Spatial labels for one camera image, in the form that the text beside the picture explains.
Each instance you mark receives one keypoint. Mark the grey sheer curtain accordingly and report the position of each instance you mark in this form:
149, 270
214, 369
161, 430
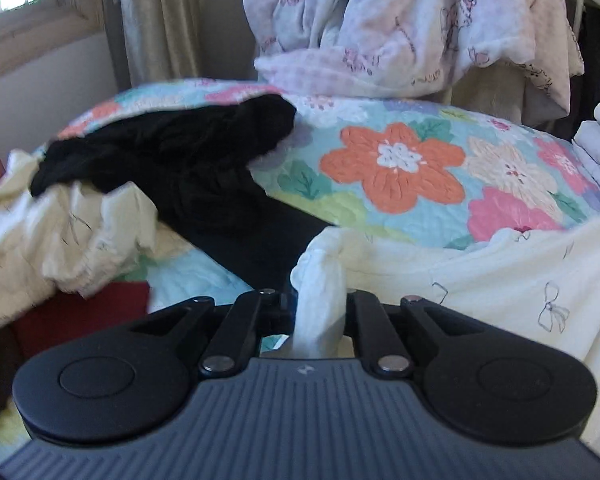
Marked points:
122, 20

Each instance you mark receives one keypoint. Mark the beige curtain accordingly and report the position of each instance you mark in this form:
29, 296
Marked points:
172, 15

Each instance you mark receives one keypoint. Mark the cream ruffled bow-print garment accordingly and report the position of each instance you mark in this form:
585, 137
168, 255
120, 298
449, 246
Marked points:
40, 240

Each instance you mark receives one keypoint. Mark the window with beige frame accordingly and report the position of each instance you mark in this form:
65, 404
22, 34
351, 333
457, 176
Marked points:
25, 15

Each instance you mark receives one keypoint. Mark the pink and white printed blanket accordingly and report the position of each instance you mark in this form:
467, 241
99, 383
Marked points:
380, 20

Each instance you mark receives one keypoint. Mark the floral bedspread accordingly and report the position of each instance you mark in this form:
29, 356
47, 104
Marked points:
395, 160

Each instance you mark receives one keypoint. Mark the crumpled black garment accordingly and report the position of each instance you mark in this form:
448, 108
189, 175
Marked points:
180, 150

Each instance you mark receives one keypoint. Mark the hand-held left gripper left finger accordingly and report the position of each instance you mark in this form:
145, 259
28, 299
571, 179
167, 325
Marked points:
260, 310

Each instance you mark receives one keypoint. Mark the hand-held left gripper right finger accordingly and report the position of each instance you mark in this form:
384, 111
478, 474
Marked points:
367, 315

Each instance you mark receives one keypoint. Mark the beige cloth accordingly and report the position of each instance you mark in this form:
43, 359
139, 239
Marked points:
500, 95

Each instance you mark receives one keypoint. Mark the red garment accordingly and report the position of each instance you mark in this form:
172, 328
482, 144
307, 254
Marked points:
80, 315

